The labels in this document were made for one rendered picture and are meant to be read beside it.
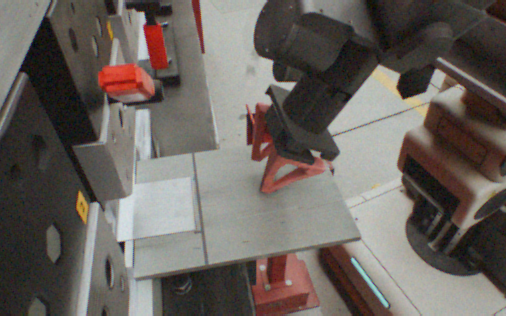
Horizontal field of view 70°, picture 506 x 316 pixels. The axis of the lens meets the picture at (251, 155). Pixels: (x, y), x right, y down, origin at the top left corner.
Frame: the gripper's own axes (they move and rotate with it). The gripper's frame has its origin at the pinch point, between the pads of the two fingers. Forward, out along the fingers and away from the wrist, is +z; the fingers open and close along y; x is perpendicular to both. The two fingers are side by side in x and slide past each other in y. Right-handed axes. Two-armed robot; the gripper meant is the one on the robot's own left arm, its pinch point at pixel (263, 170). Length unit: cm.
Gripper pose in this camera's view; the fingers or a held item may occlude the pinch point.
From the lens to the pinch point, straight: 45.8
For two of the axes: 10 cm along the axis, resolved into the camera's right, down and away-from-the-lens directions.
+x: 8.5, 2.3, 4.7
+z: -4.8, 6.9, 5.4
